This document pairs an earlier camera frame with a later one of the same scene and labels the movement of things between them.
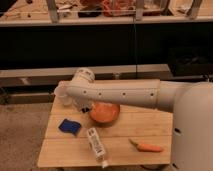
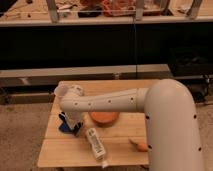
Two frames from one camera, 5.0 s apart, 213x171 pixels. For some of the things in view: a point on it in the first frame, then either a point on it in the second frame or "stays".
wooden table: [137, 136] stays
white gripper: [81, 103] → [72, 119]
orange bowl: [104, 114] stays
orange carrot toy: [143, 147] stays
